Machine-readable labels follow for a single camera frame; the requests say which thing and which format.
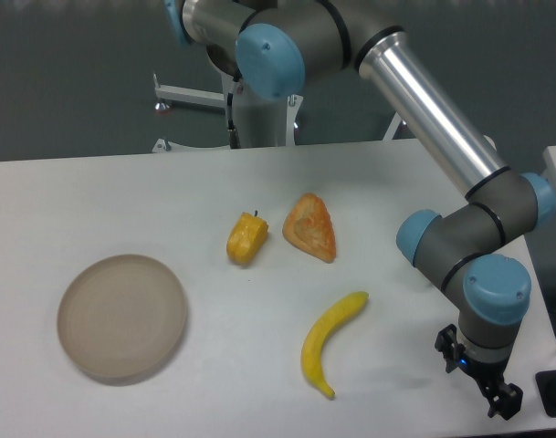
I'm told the black device at table edge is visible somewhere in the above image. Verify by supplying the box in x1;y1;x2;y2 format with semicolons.
535;370;556;418

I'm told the orange toy bread slice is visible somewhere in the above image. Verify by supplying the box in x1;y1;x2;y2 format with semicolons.
282;193;336;264

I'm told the round beige plate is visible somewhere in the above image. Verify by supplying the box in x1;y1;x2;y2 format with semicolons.
57;255;188;386

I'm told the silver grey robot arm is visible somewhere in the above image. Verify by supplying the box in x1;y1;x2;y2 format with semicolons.
164;1;556;419

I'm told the yellow toy banana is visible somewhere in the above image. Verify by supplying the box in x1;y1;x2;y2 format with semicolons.
300;291;370;401

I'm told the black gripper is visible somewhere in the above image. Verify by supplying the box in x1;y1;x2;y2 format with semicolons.
435;324;523;420

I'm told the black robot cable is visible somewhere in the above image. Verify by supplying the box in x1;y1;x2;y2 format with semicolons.
226;76;242;150

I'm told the yellow toy bell pepper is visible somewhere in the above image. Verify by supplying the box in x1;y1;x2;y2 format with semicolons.
226;212;268;266

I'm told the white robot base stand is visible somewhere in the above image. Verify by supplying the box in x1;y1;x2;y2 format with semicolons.
150;72;415;154

